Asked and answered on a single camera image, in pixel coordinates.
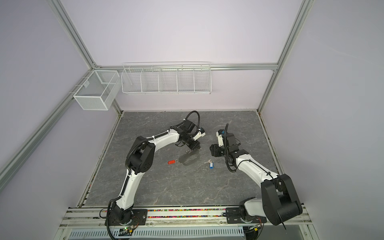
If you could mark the white vented cable duct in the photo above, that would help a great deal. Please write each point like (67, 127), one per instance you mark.
(157, 233)

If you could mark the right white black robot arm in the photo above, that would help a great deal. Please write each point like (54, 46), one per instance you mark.
(279, 200)

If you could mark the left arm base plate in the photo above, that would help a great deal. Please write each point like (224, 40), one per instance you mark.
(133, 217)

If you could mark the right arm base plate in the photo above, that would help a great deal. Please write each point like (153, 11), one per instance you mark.
(250, 211)

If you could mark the white wire basket long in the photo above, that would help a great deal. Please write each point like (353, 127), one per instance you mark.
(167, 78)

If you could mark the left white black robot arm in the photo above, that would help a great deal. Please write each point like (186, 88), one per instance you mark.
(140, 159)

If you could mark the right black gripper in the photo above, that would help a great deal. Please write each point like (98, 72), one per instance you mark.
(215, 150)

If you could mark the white mesh box basket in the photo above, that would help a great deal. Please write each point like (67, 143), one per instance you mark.
(99, 90)

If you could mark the metal keyring with shoe plate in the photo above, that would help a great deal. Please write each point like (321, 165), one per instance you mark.
(189, 158)

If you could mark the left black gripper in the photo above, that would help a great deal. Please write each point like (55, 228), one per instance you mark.
(194, 146)

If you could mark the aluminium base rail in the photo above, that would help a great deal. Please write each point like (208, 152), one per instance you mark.
(207, 216)

